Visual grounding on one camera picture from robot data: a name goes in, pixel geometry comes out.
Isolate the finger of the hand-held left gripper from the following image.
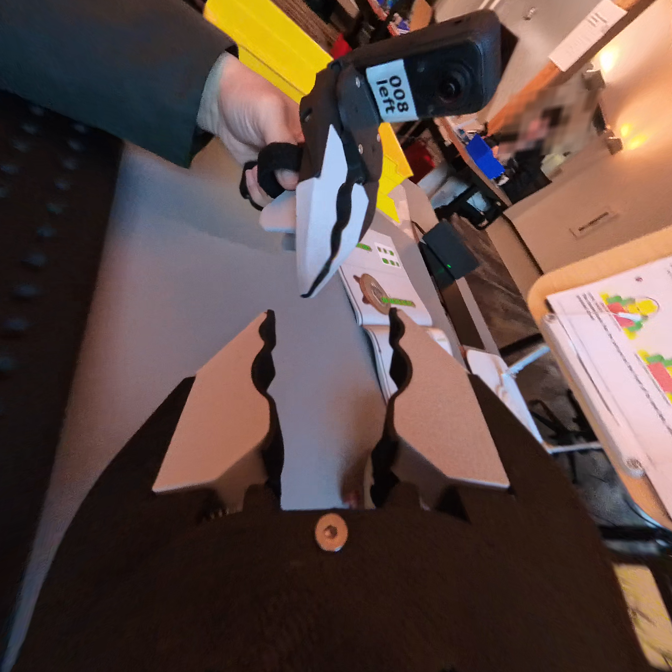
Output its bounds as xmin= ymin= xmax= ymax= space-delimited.
xmin=295 ymin=123 xmax=350 ymax=298
xmin=301 ymin=180 xmax=371 ymax=299

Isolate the printed paper sheet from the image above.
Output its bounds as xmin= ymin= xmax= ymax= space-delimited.
xmin=545 ymin=256 xmax=672 ymax=522

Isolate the white stand base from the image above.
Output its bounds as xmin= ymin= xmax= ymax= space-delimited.
xmin=463 ymin=345 xmax=548 ymax=448

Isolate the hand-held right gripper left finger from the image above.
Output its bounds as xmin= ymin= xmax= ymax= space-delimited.
xmin=152 ymin=309 xmax=285 ymax=510

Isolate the instruction booklet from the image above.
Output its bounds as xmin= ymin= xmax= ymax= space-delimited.
xmin=337 ymin=239 xmax=459 ymax=406

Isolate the yellow plastic bin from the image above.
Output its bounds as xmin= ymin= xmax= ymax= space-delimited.
xmin=203 ymin=0 xmax=417 ymax=225

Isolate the blue plastic bin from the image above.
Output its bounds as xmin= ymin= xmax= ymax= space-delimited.
xmin=463 ymin=133 xmax=506 ymax=180

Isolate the wooden document board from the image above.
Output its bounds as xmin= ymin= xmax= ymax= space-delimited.
xmin=526 ymin=226 xmax=672 ymax=532

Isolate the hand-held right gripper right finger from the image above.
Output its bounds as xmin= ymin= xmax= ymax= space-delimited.
xmin=369 ymin=308 xmax=511 ymax=509

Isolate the grey desk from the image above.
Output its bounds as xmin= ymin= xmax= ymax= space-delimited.
xmin=0 ymin=138 xmax=547 ymax=672

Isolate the red plastic bin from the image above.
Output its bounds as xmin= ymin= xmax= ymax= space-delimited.
xmin=400 ymin=136 xmax=438 ymax=183

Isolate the white wall notice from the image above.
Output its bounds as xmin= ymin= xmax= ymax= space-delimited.
xmin=547 ymin=0 xmax=629 ymax=72

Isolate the black studded mat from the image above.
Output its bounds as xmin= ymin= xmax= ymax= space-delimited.
xmin=0 ymin=88 xmax=126 ymax=636

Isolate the person's left hand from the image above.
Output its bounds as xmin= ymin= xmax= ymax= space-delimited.
xmin=196 ymin=51 xmax=306 ymax=209

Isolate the black box device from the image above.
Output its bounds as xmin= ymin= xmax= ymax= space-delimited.
xmin=419 ymin=219 xmax=481 ymax=291

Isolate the person's left forearm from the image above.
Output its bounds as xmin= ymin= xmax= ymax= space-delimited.
xmin=0 ymin=0 xmax=240 ymax=170

